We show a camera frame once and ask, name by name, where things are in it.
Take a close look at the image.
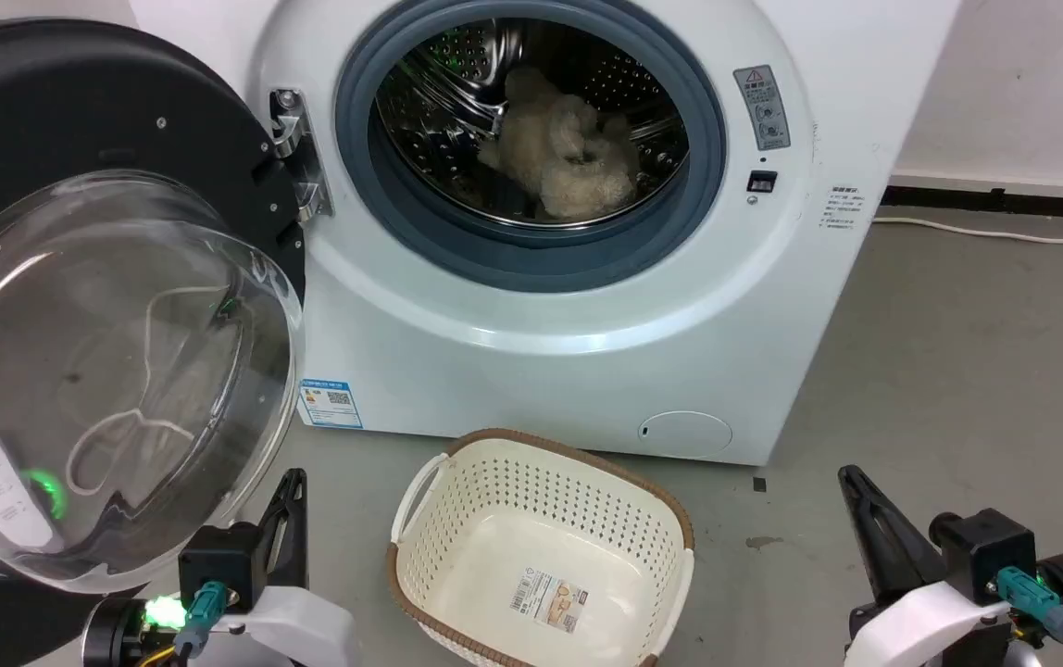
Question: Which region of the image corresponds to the paper label inside basket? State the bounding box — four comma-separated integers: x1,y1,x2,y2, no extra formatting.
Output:
508,568,591,635

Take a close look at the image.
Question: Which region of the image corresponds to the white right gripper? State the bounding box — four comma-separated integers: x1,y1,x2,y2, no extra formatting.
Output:
838,465,1016,667

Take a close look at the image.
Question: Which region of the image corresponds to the blue energy label sticker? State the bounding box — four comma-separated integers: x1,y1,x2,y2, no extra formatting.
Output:
298,378,364,430

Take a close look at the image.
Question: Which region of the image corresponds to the cream laundry basket brown rim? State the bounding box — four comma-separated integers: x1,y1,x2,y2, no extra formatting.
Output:
386,428,695,667

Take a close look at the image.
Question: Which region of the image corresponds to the beige plush toy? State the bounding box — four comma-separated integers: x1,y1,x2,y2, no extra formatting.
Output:
478,67,641,221

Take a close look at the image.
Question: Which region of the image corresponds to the black washer door with glass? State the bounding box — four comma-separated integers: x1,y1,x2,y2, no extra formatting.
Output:
0,19,310,667

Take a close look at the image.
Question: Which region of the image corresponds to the white floor cable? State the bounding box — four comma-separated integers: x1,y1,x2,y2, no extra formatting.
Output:
872,217,1063,245

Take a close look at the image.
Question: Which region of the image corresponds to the round white filter cover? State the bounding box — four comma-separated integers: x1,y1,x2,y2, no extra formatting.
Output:
638,410,733,458

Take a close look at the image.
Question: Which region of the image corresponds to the perforated steel drum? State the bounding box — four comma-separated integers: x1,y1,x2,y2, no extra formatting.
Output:
374,17,692,229

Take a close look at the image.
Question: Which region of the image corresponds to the teal left cable connector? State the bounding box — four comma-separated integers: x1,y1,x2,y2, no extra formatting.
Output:
174,581,229,654

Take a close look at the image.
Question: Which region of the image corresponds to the chrome door hinge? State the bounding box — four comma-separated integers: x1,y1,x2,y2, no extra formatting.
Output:
269,88,334,223

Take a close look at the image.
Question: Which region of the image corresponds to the grey warning sticker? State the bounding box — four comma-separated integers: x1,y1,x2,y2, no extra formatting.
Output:
733,65,792,152

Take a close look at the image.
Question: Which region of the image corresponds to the black baseboard strip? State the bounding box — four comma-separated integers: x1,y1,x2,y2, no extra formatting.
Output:
879,185,1063,221

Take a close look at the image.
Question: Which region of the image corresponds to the teal cable connector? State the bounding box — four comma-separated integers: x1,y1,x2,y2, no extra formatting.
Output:
996,566,1063,642
174,581,229,654

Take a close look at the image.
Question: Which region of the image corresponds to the white front-load washing machine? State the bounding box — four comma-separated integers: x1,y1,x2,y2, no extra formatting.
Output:
129,0,963,466

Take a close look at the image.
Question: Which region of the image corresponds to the teal right cable connector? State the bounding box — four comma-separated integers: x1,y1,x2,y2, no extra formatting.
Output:
996,566,1063,642

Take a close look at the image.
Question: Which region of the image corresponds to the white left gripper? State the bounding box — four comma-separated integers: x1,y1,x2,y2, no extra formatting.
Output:
213,468,364,667

